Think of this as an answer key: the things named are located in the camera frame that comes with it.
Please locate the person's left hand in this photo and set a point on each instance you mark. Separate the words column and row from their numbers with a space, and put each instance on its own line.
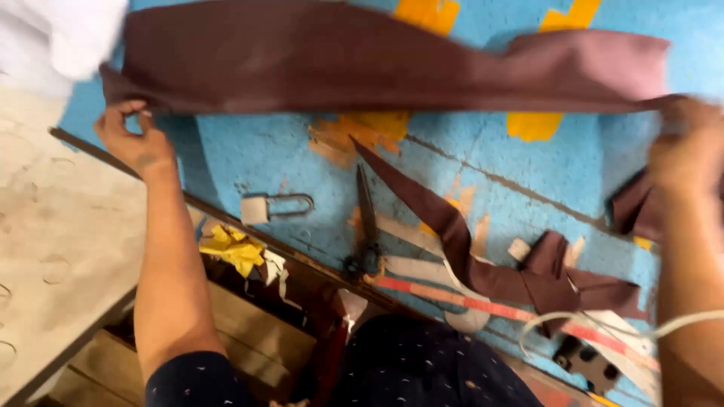
column 138, row 148

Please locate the person's right hand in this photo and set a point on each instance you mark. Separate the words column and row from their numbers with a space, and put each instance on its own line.
column 687, row 155

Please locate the person's right fingers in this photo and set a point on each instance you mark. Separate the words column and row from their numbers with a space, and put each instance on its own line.
column 687, row 116

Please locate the long brown fabric strip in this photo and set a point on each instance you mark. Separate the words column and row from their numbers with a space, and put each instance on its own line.
column 350, row 62

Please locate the brown fabric scrap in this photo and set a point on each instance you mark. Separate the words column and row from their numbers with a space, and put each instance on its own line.
column 636, row 209

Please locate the white tailor chalk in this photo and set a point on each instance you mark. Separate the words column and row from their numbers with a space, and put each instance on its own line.
column 518, row 249

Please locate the pointed brown fabric strip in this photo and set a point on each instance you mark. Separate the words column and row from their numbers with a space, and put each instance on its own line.
column 452, row 232

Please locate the red orange measuring tape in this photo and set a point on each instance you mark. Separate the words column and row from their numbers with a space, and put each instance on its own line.
column 486, row 308

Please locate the white fabric strips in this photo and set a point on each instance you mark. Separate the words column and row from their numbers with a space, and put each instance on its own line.
column 418, row 268

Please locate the black scissors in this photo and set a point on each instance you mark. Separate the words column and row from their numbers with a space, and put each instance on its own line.
column 366, row 226

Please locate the person's navy printed clothing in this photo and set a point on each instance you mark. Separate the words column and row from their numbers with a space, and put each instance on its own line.
column 418, row 367

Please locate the silver padlock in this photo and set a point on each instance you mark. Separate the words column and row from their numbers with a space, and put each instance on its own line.
column 266, row 208

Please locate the white fabric scraps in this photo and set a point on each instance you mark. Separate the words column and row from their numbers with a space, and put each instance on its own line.
column 276, row 268

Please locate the crumpled yellow scrap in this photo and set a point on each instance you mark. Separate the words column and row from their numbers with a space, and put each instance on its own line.
column 235, row 248

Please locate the wooden crate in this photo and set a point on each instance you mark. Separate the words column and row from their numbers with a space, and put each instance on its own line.
column 249, row 339

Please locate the beige marked worktable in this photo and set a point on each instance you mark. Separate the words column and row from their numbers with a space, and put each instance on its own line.
column 62, row 226

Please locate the white cloth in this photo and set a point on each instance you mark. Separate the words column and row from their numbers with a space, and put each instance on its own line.
column 54, row 39

